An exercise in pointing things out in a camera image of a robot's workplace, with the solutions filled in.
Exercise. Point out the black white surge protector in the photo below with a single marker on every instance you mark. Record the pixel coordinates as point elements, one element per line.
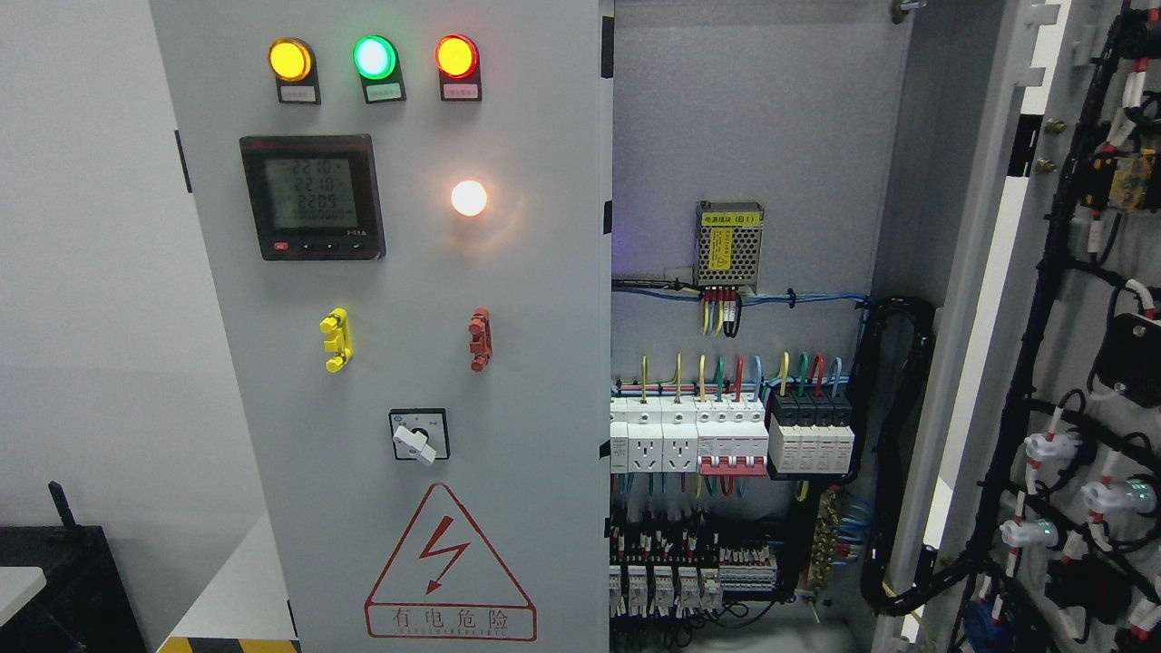
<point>809,434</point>

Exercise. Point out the red terminal post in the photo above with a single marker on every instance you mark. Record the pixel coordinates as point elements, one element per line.
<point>479,330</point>

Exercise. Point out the white glowing indicator lamp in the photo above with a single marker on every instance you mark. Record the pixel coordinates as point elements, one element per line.
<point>469,198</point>

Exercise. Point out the black digital power meter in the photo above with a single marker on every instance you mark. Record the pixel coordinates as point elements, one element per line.
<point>314,197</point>

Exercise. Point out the red indicator lamp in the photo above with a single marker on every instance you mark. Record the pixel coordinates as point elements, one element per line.
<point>459,73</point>

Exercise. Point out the white rotary selector switch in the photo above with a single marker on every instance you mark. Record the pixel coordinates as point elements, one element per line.
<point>419,434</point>

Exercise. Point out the red electric hazard warning sticker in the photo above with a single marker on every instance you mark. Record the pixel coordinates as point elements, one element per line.
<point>444,580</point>

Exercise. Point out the brass right ground busbar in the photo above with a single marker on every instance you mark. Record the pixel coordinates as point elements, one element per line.
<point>824,541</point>

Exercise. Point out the white socket and breaker row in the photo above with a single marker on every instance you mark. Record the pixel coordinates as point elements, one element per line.
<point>725,437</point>

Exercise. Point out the grey cabinet door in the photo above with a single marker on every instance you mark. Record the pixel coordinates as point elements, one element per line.
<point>524,434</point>
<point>1050,523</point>

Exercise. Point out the lower relay terminal row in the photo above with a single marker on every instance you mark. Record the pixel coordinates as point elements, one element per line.
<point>661,569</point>

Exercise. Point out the black box with antenna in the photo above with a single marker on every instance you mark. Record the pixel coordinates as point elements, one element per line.
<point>83,606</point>

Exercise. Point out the metal mesh power supply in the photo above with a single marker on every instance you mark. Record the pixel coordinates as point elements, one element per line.
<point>729,238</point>

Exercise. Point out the yellow indicator lamp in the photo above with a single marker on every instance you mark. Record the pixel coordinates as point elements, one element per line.
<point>294,66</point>

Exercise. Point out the green indicator lamp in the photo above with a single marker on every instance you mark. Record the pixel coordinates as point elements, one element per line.
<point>377,63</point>

